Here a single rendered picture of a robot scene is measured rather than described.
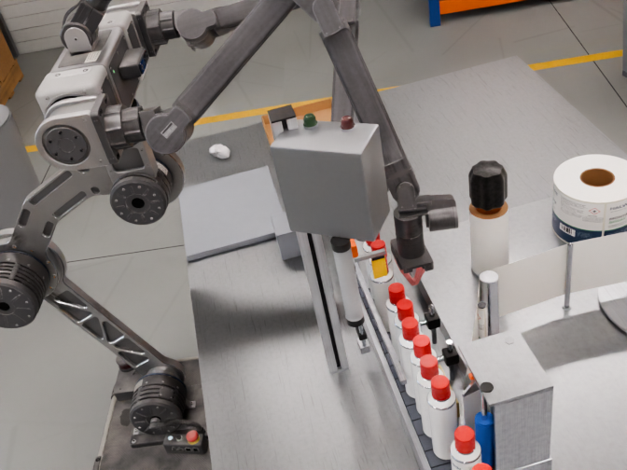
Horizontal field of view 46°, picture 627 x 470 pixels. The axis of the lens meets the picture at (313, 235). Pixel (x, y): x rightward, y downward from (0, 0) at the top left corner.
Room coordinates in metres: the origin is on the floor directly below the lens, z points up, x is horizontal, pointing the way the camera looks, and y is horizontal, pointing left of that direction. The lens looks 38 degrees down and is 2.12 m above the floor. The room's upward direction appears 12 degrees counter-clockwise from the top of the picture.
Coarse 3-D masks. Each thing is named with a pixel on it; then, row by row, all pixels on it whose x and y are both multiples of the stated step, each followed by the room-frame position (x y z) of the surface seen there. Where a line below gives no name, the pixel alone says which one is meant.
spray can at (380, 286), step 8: (392, 272) 1.19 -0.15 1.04; (376, 280) 1.17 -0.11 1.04; (384, 280) 1.17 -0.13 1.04; (392, 280) 1.17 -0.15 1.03; (376, 288) 1.17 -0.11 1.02; (384, 288) 1.16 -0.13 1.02; (376, 296) 1.17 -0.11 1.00; (384, 296) 1.16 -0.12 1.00; (376, 304) 1.18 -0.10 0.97; (384, 304) 1.17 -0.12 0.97; (384, 312) 1.17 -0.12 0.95; (384, 320) 1.17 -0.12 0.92
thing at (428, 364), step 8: (424, 360) 0.89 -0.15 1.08; (432, 360) 0.88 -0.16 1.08; (424, 368) 0.87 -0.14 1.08; (432, 368) 0.87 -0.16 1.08; (416, 376) 0.89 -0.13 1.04; (424, 376) 0.87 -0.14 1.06; (432, 376) 0.87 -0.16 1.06; (424, 384) 0.87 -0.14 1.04; (424, 392) 0.87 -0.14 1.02; (424, 400) 0.87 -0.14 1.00; (424, 408) 0.87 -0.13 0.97; (424, 416) 0.87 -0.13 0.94; (424, 424) 0.88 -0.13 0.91; (424, 432) 0.88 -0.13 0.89
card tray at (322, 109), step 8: (304, 104) 2.35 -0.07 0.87; (312, 104) 2.35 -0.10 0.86; (320, 104) 2.35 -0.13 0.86; (328, 104) 2.35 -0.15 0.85; (296, 112) 2.34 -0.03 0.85; (304, 112) 2.35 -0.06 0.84; (312, 112) 2.35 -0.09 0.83; (320, 112) 2.34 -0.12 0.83; (328, 112) 2.32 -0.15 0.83; (264, 120) 2.33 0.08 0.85; (320, 120) 2.28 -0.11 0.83; (328, 120) 2.26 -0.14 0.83; (264, 128) 2.29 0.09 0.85; (272, 136) 2.24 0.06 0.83
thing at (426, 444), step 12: (360, 288) 1.33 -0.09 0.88; (372, 324) 1.21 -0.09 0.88; (384, 348) 1.12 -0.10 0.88; (396, 372) 1.05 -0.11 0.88; (408, 396) 0.98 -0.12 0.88; (408, 408) 0.95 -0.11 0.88; (420, 420) 0.91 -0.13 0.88; (420, 432) 0.89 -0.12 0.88; (432, 444) 0.85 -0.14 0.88; (432, 456) 0.83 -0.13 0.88; (432, 468) 0.80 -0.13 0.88; (444, 468) 0.79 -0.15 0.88
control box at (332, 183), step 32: (320, 128) 1.11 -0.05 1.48; (288, 160) 1.07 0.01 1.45; (320, 160) 1.04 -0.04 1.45; (352, 160) 1.01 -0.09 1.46; (288, 192) 1.08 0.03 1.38; (320, 192) 1.05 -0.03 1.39; (352, 192) 1.02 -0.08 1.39; (384, 192) 1.07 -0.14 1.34; (288, 224) 1.09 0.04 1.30; (320, 224) 1.06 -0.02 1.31; (352, 224) 1.02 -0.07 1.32
